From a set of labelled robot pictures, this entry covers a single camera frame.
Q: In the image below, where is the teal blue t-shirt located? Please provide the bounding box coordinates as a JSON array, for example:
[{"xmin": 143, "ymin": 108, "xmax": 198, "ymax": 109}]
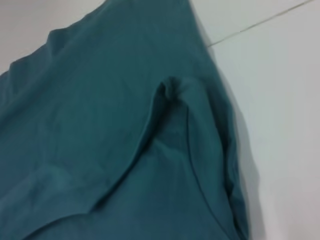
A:
[{"xmin": 0, "ymin": 0, "xmax": 264, "ymax": 240}]

